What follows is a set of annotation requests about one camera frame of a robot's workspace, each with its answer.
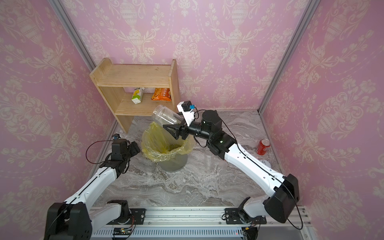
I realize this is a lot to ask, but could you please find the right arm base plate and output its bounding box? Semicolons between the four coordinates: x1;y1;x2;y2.
222;208;267;226

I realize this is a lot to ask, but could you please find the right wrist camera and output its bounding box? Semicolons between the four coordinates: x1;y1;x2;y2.
177;101;196;127

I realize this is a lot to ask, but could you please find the yellow plastic bin liner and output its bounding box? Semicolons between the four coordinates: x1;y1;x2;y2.
141;122;196;163

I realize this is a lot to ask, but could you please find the jar with green lid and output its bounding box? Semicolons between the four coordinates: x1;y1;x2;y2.
152;105;183;126

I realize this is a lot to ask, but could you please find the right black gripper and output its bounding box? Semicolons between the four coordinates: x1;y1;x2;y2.
166;112;217;145

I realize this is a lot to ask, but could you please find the tall clear jar white lid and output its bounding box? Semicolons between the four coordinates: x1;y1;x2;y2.
204;149;212;171

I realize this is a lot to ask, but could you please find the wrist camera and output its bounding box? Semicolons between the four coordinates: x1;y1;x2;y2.
112;134;121;141
177;101;196;127

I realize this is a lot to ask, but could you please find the green white carton box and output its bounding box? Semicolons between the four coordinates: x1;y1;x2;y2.
131;88;145;105

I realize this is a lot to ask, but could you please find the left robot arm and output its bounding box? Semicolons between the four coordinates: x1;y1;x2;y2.
44;138;141;240

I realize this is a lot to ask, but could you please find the orange snack bag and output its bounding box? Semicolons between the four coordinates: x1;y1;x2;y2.
151;88;172;102

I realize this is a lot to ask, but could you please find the wooden two-tier shelf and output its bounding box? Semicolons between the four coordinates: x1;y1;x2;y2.
90;58;181;133

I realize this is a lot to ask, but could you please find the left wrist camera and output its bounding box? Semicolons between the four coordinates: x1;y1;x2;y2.
112;134;121;141

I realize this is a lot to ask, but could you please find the white round object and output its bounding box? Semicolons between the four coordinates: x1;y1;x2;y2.
261;160;272;168

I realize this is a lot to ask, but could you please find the small electronics board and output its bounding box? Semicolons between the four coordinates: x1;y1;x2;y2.
112;228;132;238

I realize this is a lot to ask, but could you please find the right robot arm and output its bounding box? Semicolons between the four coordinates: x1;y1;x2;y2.
163;110;300;223

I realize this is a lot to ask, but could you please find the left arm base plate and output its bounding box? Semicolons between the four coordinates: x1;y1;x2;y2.
108;208;146;226

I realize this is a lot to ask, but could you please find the mesh trash bin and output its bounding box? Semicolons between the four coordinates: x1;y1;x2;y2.
154;155;188;172

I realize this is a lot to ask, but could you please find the red soda can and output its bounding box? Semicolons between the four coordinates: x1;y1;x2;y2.
257;139;271;156

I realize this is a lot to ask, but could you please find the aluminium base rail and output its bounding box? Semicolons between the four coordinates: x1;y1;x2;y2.
89;207;316;240

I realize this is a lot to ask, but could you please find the pile of green mung beans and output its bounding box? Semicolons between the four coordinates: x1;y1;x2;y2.
168;144;182;151

